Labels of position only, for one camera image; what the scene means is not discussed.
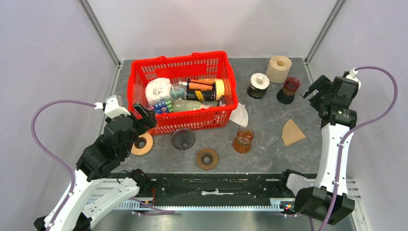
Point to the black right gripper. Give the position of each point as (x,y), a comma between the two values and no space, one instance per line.
(324,84)

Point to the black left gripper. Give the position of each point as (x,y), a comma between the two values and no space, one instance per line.
(147,122)

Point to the dark glass coffee dripper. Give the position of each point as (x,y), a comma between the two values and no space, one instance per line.
(183,139)

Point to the white paper coffee filter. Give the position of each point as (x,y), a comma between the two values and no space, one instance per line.
(239,115)

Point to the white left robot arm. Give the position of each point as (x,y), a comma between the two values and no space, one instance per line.
(74,212)

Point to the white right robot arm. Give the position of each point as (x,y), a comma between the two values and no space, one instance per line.
(326,198)

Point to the brown paper coffee filter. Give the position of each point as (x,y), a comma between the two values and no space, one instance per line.
(291,133)

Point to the clear glass dripper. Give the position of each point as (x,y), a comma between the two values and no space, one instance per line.
(266,139)

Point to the amber glass coffee server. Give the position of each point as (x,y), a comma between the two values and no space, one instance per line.
(242,143)

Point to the blue green small box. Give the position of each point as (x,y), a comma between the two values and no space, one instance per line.
(162,107)

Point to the white wrapped tissue roll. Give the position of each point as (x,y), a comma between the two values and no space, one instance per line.
(158,90)

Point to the dark bottle maroon cap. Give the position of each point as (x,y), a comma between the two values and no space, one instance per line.
(287,93)

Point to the pale green lotion bottle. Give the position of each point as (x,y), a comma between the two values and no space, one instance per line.
(188,105)

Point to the beige toilet paper roll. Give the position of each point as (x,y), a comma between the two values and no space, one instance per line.
(278,69)

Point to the teal sponge package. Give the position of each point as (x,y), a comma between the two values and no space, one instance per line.
(178,92)

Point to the black wrapped tissue roll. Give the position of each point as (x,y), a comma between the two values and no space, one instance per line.
(258,86)

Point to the black yellow can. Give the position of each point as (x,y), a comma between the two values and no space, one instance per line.
(201,95)

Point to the orange navy can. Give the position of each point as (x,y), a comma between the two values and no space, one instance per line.
(200,85)

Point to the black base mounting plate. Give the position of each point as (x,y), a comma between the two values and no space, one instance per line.
(214,189)

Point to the yellow sponge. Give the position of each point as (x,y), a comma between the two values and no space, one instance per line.
(219,88)

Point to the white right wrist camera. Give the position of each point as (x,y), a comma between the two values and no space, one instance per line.
(352,75)

